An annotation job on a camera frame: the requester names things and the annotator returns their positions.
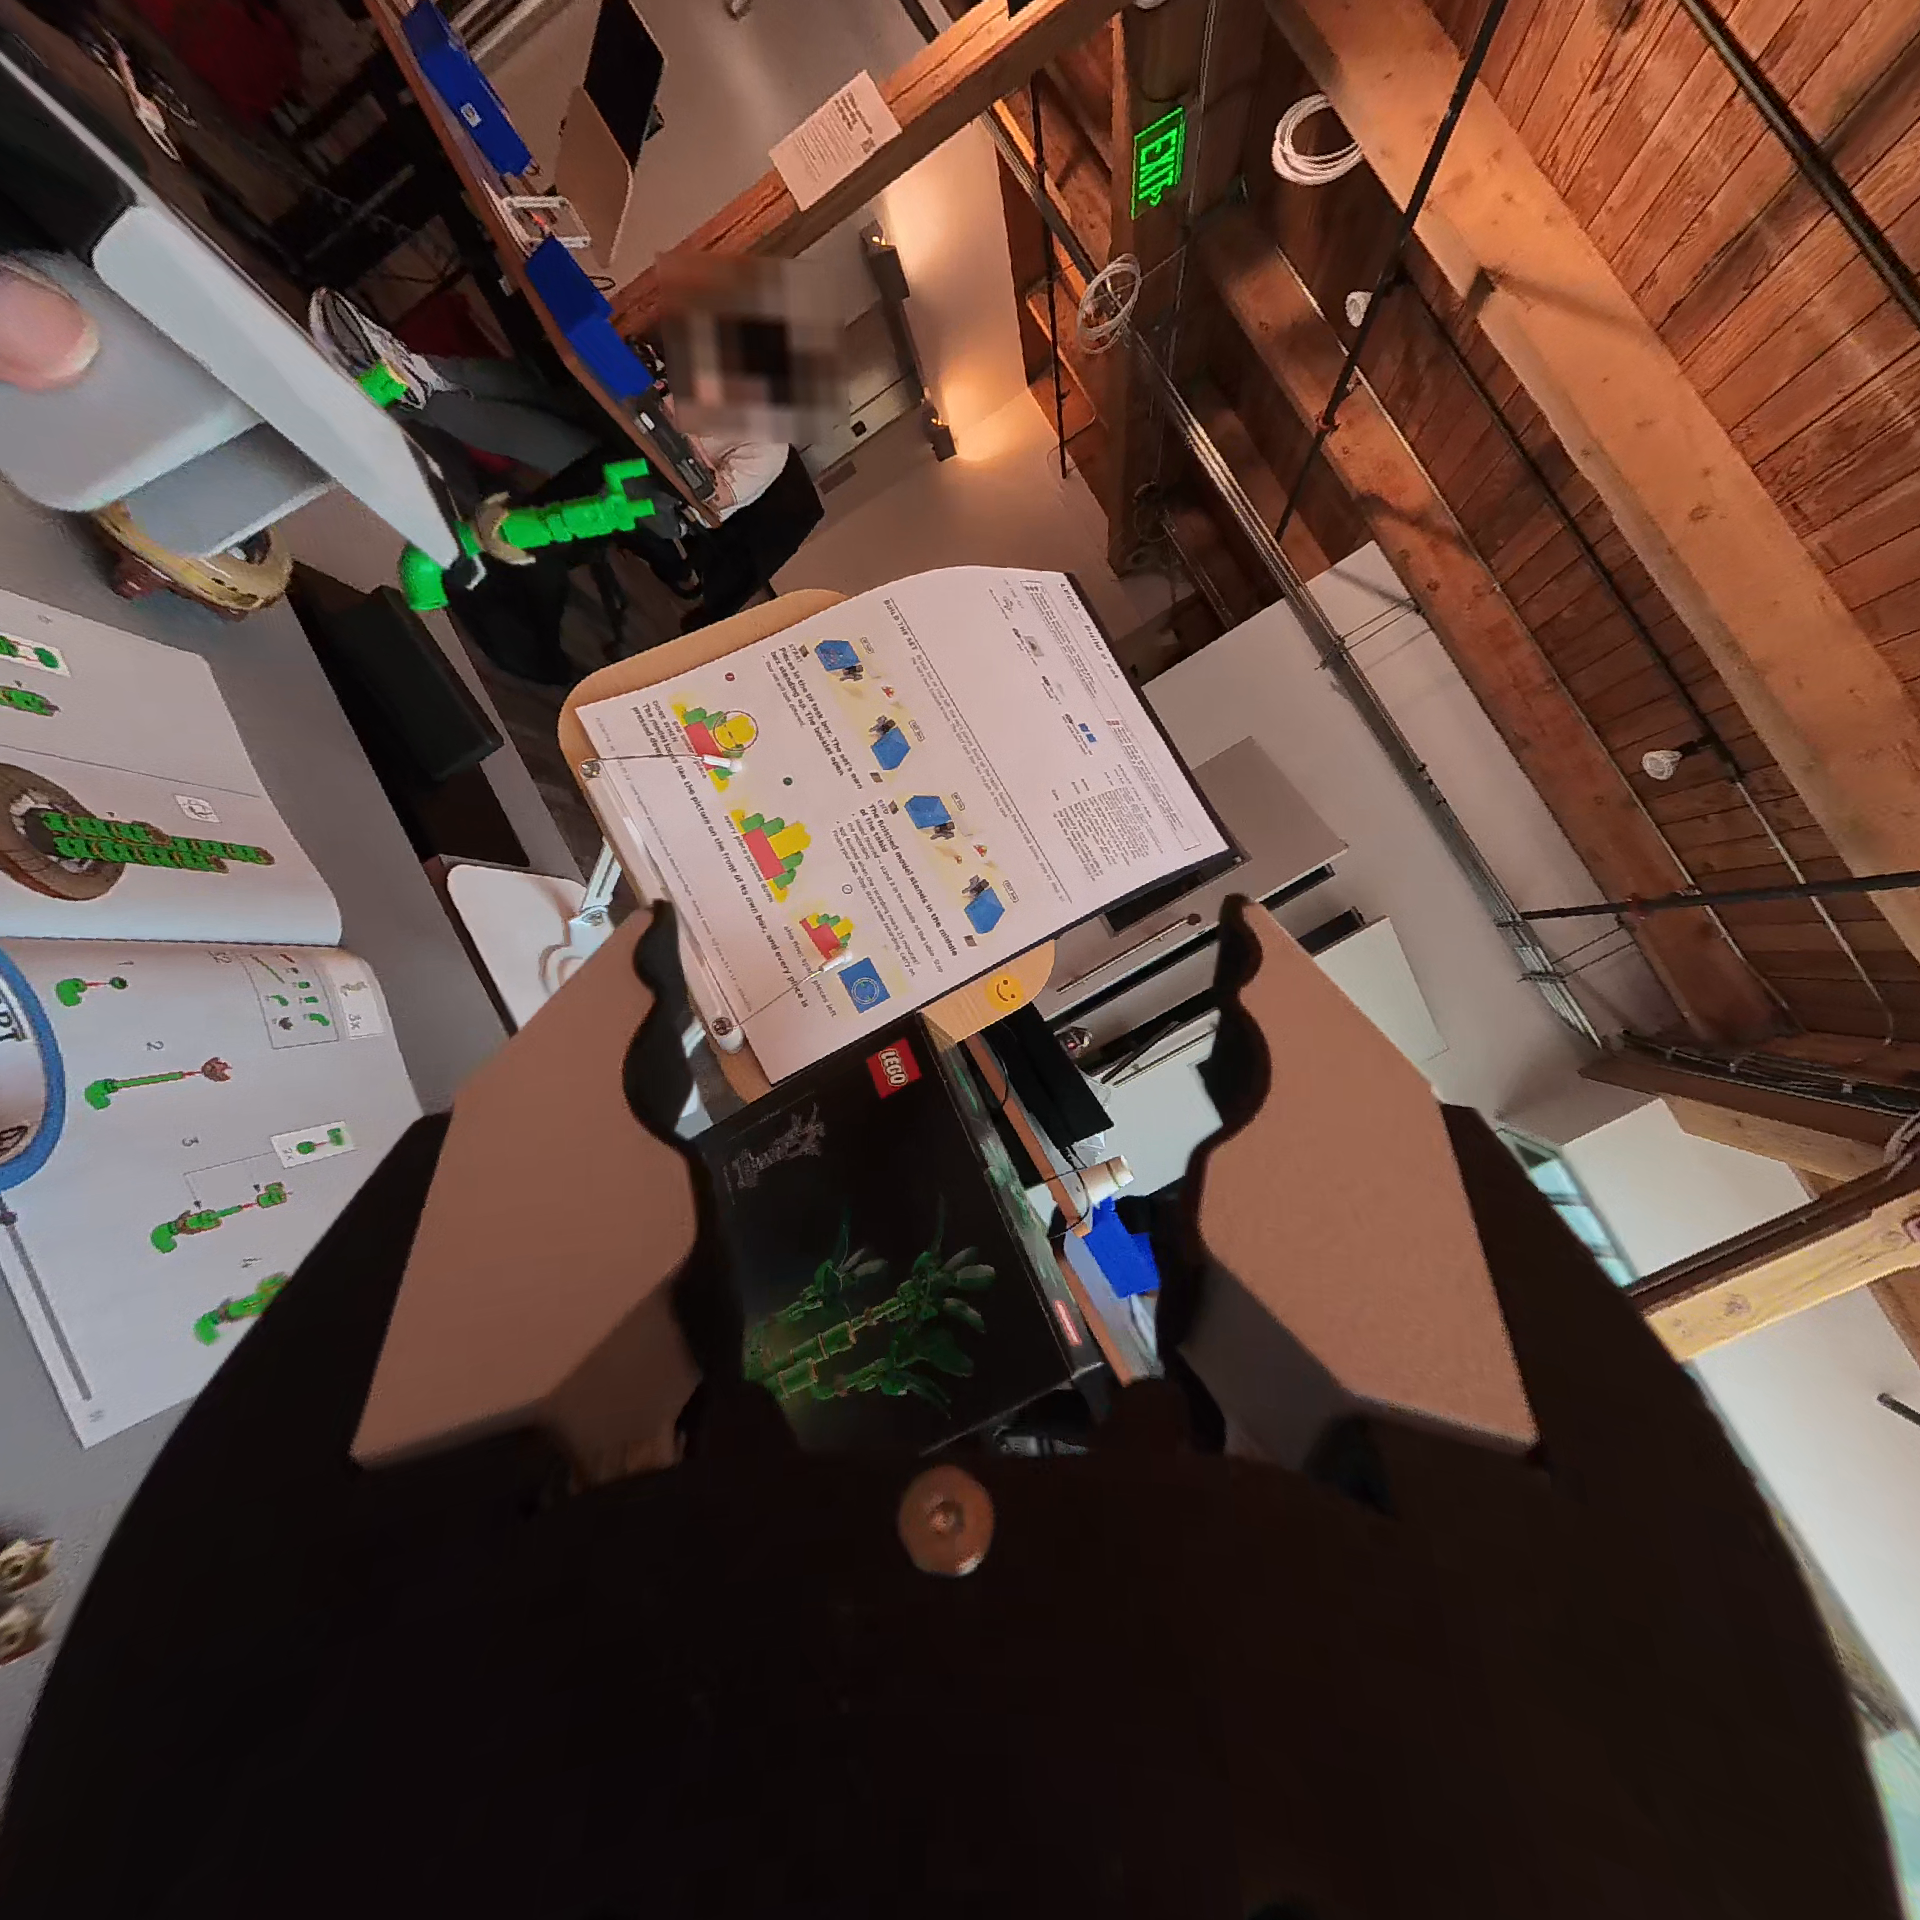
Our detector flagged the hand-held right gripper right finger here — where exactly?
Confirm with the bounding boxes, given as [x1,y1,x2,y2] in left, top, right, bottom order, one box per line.
[1156,894,1541,1480]

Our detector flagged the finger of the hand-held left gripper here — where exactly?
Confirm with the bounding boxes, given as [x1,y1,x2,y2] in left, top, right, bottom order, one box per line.
[0,245,334,558]
[92,199,485,572]

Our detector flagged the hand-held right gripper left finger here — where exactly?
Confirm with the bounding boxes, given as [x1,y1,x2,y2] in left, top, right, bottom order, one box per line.
[350,898,713,1480]

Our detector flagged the green lego bamboo stem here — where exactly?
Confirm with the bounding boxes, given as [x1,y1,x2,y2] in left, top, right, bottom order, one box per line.
[397,457,662,612]

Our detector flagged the black lego set box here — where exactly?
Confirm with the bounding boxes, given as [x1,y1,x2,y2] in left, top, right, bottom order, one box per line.
[692,1027,1116,1461]

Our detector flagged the lego instruction booklet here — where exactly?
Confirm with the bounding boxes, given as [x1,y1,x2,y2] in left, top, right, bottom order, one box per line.
[0,586,428,1452]

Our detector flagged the blue plastic object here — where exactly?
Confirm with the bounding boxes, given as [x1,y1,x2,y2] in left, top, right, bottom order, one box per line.
[1071,1198,1165,1301]

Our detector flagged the white stand base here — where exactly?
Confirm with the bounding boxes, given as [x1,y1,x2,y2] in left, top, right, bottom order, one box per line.
[449,861,629,1039]

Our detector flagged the blue storage bin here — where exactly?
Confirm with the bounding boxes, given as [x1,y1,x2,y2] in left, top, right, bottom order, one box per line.
[397,0,535,181]
[524,231,656,400]

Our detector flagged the open laptop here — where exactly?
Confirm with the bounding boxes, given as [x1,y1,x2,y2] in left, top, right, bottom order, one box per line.
[555,0,670,266]

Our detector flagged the wooden document board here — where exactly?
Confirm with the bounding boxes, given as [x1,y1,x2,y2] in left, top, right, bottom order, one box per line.
[558,588,1061,1109]

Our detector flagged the blue masking tape roll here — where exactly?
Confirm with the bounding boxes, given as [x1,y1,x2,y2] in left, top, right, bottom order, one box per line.
[0,944,69,1195]

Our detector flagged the printed instruction sheet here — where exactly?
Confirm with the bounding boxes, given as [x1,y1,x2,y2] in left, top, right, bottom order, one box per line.
[578,563,1234,1085]

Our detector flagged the white paper notice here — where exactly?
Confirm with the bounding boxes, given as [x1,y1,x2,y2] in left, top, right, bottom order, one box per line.
[770,72,902,214]

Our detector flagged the green exit sign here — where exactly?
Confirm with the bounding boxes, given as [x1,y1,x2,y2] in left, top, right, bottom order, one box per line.
[1128,103,1190,222]

